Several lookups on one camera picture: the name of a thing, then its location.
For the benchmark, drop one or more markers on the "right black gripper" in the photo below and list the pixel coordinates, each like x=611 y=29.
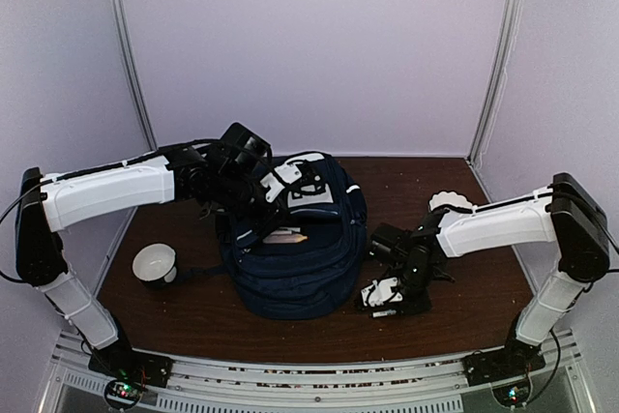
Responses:
x=422 y=305

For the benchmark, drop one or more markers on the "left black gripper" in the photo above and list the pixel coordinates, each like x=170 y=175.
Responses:
x=260 y=223

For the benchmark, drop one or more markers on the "navy blue student backpack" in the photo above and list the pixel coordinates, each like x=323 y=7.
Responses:
x=306 y=280

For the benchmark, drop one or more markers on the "blue capped white marker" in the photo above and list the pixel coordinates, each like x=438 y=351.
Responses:
x=383 y=313

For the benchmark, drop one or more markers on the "pink and yellow highlighter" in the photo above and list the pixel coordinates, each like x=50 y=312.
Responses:
x=284 y=239

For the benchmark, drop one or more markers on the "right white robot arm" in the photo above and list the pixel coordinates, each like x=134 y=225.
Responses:
x=563 y=213

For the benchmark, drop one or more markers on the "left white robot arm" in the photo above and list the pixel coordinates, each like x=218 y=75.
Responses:
x=50 y=203

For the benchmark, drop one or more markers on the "white scalloped ceramic bowl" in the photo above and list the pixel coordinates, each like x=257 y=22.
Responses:
x=449 y=199

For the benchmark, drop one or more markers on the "white cup with black base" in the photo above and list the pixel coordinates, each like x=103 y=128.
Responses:
x=155 y=266

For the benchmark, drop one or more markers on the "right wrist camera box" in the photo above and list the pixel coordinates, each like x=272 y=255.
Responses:
x=389 y=244

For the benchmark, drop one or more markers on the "front aluminium rail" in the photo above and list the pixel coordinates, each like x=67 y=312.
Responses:
x=430 y=384

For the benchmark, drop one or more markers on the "left aluminium frame post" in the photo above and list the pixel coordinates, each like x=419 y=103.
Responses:
x=131 y=73

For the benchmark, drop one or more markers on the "aluminium frame post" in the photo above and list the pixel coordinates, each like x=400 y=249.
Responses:
x=496 y=82
x=131 y=73

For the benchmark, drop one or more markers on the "right aluminium frame post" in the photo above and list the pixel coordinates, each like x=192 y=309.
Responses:
x=496 y=82

